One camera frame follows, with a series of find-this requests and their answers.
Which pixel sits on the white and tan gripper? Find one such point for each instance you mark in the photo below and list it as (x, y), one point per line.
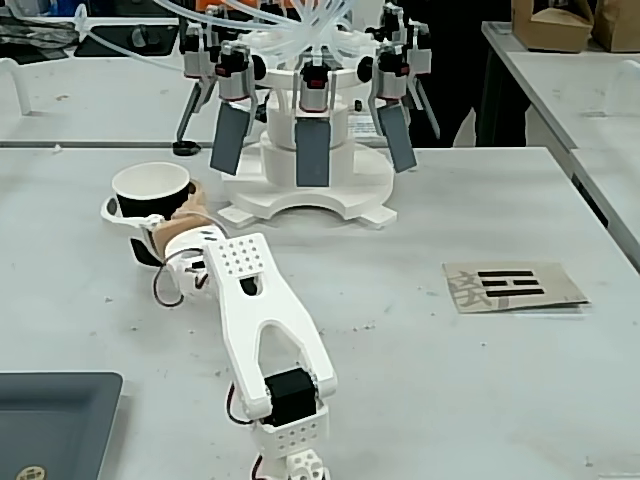
(161, 236)

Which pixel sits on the black paper cup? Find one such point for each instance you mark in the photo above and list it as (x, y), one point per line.
(150, 202)

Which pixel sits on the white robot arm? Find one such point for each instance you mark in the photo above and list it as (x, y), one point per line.
(240, 295)

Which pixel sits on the small black cap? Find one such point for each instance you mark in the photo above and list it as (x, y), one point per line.
(185, 148)

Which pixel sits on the grey flat paddle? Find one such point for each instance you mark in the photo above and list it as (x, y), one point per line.
(397, 137)
(312, 155)
(229, 140)

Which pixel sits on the dark thin paddle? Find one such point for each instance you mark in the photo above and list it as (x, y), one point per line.
(189, 112)
(427, 110)

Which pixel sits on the silver actuator module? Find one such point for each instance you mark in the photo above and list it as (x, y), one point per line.
(196, 55)
(315, 90)
(235, 75)
(420, 50)
(391, 75)

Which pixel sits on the black flat tray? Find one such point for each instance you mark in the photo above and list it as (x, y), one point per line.
(125, 42)

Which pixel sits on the dark cluttered pile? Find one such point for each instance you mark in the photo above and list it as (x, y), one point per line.
(35, 35)

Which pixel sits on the white printed label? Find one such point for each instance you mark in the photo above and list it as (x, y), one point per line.
(361, 126)

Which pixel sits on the grey plastic tray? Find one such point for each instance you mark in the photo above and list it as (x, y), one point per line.
(50, 420)

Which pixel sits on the clear plastic tube bundle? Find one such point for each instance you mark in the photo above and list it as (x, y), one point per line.
(312, 30)

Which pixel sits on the round gold sticker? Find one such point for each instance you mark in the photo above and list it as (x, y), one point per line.
(31, 473)

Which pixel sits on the person in dark clothes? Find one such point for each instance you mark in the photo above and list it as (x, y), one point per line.
(455, 65)

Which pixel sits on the cardboard card with black bars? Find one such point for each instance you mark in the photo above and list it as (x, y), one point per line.
(515, 287)

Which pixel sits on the brown cardboard box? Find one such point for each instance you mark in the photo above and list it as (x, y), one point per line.
(617, 25)
(550, 27)

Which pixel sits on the white round pedestal device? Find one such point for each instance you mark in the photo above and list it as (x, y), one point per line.
(310, 205)

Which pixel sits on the white curved bracket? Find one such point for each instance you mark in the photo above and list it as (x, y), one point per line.
(627, 75)
(17, 80)

